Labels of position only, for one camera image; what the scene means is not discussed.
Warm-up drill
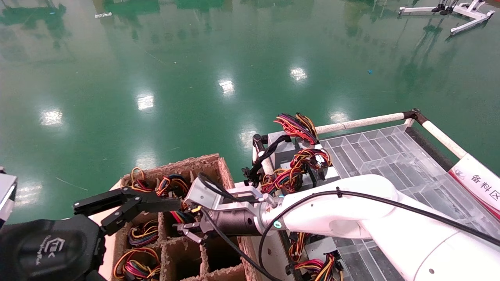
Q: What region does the black pipe corner joint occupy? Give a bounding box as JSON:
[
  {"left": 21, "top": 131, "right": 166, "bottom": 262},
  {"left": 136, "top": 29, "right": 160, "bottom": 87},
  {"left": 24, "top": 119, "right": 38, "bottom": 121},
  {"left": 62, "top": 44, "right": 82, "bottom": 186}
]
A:
[{"left": 402, "top": 108, "right": 428, "bottom": 125}]

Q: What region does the black foam rail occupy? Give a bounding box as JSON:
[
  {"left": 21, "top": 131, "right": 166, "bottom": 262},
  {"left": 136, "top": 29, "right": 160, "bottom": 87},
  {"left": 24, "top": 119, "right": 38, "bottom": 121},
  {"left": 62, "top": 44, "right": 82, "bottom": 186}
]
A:
[{"left": 405, "top": 126, "right": 457, "bottom": 172}]

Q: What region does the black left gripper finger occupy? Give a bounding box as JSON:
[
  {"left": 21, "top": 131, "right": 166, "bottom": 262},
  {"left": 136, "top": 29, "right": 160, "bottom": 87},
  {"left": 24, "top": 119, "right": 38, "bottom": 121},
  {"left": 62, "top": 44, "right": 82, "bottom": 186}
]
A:
[{"left": 101, "top": 195, "right": 182, "bottom": 236}]

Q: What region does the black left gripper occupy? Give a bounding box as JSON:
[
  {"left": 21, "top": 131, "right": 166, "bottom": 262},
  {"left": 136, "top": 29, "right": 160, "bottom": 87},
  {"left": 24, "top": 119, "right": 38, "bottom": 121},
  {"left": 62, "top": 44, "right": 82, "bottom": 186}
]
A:
[{"left": 0, "top": 187, "right": 135, "bottom": 281}]

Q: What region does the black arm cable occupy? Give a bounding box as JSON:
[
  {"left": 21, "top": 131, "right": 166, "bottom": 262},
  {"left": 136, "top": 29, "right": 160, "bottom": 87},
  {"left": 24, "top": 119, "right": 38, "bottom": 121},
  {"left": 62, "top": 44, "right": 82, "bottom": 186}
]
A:
[{"left": 258, "top": 187, "right": 500, "bottom": 258}]

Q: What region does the cardboard divider box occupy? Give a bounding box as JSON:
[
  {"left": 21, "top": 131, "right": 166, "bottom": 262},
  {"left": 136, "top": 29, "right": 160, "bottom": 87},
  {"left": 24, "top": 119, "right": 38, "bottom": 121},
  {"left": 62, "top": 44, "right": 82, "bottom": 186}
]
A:
[{"left": 111, "top": 153, "right": 260, "bottom": 281}]

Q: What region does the long white rack pipe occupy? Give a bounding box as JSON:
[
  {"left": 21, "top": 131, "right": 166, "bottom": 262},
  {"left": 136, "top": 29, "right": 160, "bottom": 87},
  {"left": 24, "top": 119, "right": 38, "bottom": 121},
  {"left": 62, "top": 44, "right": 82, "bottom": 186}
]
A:
[
  {"left": 421, "top": 119, "right": 468, "bottom": 160},
  {"left": 314, "top": 112, "right": 407, "bottom": 135}
]

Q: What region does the white red Chinese sign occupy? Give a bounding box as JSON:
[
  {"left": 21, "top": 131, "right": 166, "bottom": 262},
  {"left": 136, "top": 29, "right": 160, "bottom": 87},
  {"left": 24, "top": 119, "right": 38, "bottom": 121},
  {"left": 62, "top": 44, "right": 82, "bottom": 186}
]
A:
[{"left": 447, "top": 153, "right": 500, "bottom": 222}]

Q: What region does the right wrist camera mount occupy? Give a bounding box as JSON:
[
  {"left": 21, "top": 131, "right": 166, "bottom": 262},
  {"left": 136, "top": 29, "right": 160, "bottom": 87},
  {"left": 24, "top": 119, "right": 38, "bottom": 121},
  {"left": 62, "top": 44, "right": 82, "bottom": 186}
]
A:
[{"left": 184, "top": 178, "right": 274, "bottom": 209}]

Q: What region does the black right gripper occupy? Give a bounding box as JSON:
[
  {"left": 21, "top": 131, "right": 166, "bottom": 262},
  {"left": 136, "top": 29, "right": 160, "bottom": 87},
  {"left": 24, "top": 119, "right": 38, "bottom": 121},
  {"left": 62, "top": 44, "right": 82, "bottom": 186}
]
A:
[{"left": 177, "top": 203, "right": 262, "bottom": 245}]

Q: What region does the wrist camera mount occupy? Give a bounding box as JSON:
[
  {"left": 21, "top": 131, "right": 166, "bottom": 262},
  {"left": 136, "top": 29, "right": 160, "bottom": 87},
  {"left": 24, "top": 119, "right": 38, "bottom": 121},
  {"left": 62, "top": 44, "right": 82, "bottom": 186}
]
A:
[
  {"left": 184, "top": 178, "right": 274, "bottom": 209},
  {"left": 0, "top": 168, "right": 18, "bottom": 229}
]

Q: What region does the black camera cable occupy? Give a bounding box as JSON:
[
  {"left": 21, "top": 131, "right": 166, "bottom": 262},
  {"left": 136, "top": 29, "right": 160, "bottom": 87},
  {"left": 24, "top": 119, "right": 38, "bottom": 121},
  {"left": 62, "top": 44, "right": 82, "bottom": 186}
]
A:
[{"left": 196, "top": 172, "right": 284, "bottom": 281}]

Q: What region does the power supply with coloured wires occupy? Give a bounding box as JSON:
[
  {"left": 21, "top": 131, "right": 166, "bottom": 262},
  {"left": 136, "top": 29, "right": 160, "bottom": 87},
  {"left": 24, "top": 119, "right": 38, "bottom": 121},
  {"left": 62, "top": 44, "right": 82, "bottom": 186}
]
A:
[
  {"left": 130, "top": 167, "right": 157, "bottom": 192},
  {"left": 287, "top": 237, "right": 344, "bottom": 281},
  {"left": 127, "top": 220, "right": 161, "bottom": 248},
  {"left": 260, "top": 168, "right": 313, "bottom": 196},
  {"left": 289, "top": 233, "right": 308, "bottom": 262},
  {"left": 291, "top": 148, "right": 341, "bottom": 188},
  {"left": 156, "top": 174, "right": 192, "bottom": 197},
  {"left": 168, "top": 210, "right": 198, "bottom": 227},
  {"left": 113, "top": 247, "right": 163, "bottom": 281},
  {"left": 268, "top": 113, "right": 319, "bottom": 168}
]

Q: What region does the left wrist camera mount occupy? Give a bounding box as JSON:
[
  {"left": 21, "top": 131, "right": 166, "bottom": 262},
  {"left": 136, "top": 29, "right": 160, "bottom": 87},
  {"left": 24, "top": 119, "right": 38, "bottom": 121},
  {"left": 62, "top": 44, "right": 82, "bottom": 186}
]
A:
[{"left": 0, "top": 168, "right": 18, "bottom": 229}]

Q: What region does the black cable bundle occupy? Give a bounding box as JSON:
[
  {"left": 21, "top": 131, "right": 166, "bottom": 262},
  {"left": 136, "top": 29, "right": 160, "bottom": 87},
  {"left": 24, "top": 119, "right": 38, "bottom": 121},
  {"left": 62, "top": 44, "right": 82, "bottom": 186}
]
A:
[{"left": 241, "top": 135, "right": 291, "bottom": 192}]

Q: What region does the clear plastic divided tray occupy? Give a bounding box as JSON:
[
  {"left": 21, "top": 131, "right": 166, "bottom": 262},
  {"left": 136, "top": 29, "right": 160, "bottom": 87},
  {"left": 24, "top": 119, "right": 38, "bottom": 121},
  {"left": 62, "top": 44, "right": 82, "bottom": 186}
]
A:
[{"left": 318, "top": 124, "right": 500, "bottom": 281}]

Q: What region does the short white rack pipe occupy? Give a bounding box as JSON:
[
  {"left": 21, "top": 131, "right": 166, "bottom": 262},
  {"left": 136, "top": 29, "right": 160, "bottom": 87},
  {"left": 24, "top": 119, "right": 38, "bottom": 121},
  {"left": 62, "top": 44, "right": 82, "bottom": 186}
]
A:
[{"left": 252, "top": 134, "right": 275, "bottom": 176}]

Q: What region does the white wheeled floor stand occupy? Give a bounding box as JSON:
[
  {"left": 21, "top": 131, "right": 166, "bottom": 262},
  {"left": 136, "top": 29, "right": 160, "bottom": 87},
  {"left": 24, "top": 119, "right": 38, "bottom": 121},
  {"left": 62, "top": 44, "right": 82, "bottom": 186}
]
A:
[{"left": 398, "top": 0, "right": 496, "bottom": 36}]

